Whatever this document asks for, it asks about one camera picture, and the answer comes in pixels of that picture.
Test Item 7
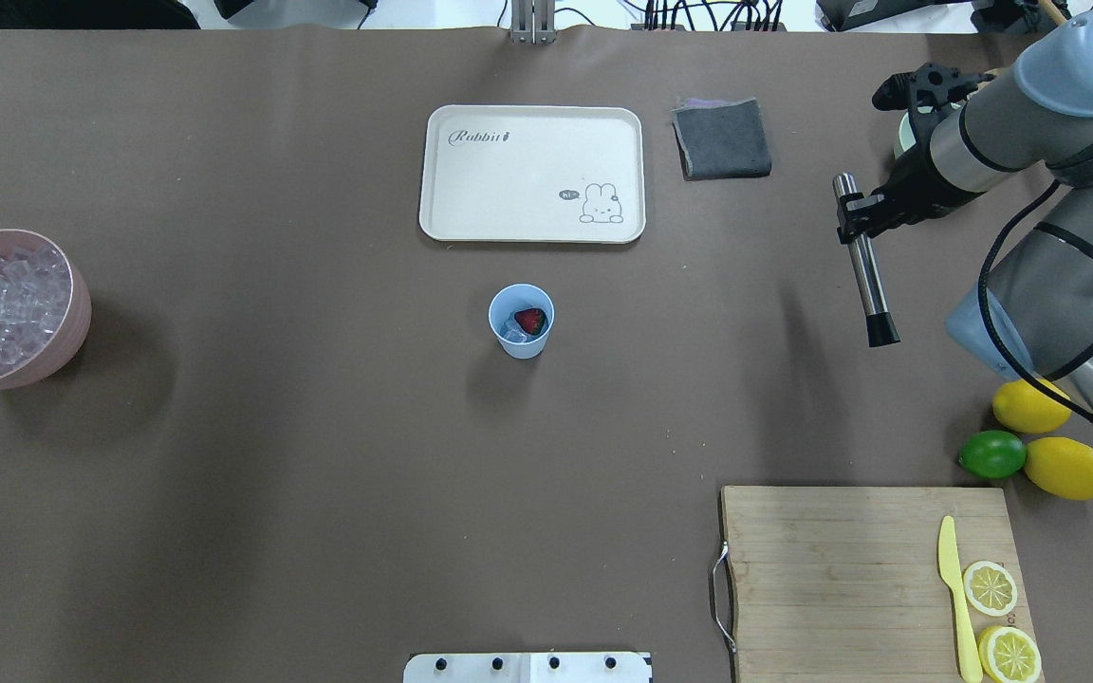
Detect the grey folded cloth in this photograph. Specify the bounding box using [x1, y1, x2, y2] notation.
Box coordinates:
[671, 97, 773, 181]

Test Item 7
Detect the lemon slice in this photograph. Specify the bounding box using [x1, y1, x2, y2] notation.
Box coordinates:
[962, 561, 1019, 619]
[977, 625, 1044, 682]

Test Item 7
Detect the clear ice cubes pile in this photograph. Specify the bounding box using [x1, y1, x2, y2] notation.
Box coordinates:
[0, 246, 74, 377]

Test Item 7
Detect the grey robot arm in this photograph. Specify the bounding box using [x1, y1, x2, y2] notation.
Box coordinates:
[834, 11, 1093, 424]

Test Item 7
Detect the yellow lemon lower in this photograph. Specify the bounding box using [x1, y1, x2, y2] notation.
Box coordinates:
[1024, 436, 1093, 501]

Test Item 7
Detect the lemon slice lower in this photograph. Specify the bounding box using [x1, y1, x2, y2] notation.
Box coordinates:
[977, 625, 1044, 682]

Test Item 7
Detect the pink bowl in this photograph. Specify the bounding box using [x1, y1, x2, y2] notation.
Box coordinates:
[0, 229, 92, 390]

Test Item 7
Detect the red strawberry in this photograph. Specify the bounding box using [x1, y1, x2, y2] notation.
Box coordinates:
[512, 307, 549, 337]

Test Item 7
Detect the lemon slice upper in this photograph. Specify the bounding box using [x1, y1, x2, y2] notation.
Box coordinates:
[962, 561, 1019, 619]

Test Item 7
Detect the yellow lemon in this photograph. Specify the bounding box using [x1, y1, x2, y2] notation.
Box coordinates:
[1024, 436, 1093, 501]
[991, 378, 1074, 434]

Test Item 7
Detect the yellow plastic knife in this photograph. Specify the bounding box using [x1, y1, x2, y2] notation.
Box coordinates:
[936, 515, 984, 682]

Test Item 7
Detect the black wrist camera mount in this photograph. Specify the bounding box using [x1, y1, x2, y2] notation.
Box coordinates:
[871, 64, 996, 111]

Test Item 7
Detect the green lime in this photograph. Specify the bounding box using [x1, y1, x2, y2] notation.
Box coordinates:
[957, 431, 1029, 480]

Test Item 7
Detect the steel muddler black tip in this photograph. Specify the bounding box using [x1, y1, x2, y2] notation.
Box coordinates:
[832, 173, 900, 348]

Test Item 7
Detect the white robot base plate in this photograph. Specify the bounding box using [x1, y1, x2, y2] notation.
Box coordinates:
[402, 650, 655, 682]

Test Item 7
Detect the yellow lemon upper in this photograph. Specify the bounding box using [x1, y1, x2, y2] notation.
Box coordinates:
[991, 378, 1074, 434]

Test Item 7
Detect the aluminium camera mount post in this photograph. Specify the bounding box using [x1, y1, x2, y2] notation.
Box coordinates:
[509, 0, 559, 45]

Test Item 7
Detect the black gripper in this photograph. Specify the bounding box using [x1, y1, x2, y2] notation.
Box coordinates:
[837, 142, 984, 245]

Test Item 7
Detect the cream rabbit tray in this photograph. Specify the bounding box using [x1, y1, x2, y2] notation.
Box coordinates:
[419, 104, 646, 245]

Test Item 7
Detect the light blue cup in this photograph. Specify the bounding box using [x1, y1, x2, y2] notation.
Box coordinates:
[489, 284, 556, 360]

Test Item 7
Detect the wooden cutting board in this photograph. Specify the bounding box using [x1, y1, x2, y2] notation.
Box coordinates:
[720, 486, 1023, 682]

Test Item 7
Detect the mint green bowl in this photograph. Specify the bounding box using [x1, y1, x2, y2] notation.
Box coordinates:
[893, 111, 917, 160]

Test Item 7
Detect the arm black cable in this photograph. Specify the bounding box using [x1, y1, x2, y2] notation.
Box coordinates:
[977, 180, 1093, 476]

